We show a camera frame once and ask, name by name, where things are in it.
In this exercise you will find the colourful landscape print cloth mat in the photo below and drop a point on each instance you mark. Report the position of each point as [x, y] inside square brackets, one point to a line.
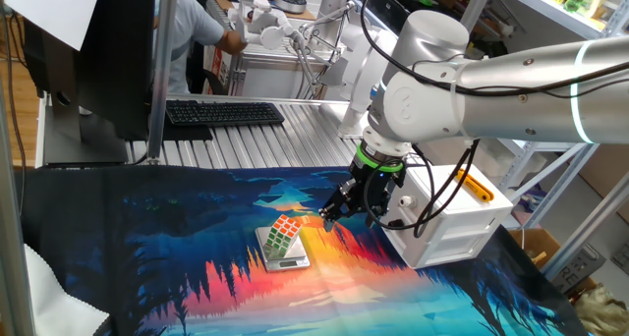
[196, 228]

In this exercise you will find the white drawer with black knob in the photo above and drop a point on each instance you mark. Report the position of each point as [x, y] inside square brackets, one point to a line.
[395, 224]

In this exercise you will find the silver digital kitchen scale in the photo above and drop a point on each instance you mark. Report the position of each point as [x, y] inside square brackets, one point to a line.
[290, 263]

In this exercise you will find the aluminium frame profile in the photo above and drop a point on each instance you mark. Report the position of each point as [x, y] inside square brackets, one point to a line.
[12, 252]
[162, 80]

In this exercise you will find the white paper sheet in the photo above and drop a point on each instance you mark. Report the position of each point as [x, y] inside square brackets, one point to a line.
[49, 7]

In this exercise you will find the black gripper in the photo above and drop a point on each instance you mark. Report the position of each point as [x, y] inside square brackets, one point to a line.
[381, 193]

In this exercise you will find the white teleoperation device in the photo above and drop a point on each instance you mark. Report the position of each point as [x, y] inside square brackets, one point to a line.
[265, 21]

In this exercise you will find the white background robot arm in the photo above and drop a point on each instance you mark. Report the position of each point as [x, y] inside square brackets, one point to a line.
[363, 71]

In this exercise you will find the black computer monitor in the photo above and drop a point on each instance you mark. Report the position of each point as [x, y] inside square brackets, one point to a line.
[118, 56]

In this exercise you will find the round grey device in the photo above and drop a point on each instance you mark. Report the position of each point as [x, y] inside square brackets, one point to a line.
[290, 1]

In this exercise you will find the person in light blue shirt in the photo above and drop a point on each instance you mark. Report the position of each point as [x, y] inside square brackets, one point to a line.
[187, 31]

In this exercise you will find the grey lettered plate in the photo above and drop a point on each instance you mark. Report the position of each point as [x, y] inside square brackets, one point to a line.
[580, 267]

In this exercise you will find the yellow folding hex key set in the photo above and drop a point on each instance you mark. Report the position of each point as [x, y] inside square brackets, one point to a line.
[474, 185]

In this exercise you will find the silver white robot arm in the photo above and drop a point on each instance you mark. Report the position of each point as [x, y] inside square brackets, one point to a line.
[516, 95]

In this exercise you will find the white plastic drawer cabinet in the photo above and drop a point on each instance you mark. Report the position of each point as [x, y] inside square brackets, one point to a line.
[462, 201]

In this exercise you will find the bare forearm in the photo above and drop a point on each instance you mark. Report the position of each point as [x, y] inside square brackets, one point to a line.
[231, 42]

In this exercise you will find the black mouse pad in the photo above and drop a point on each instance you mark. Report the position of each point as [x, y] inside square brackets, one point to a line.
[187, 132]

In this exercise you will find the rubik's cube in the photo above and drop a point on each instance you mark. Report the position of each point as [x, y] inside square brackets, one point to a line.
[284, 230]

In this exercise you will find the white metal shelf rack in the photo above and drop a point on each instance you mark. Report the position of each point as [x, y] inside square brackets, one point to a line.
[585, 235]

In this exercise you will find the red white box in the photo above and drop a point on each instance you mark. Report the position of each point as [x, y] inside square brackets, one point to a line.
[216, 68]

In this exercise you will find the black computer keyboard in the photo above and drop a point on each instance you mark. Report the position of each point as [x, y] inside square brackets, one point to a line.
[221, 113]

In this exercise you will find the brown cardboard box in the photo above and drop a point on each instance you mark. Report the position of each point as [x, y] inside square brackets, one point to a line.
[535, 242]

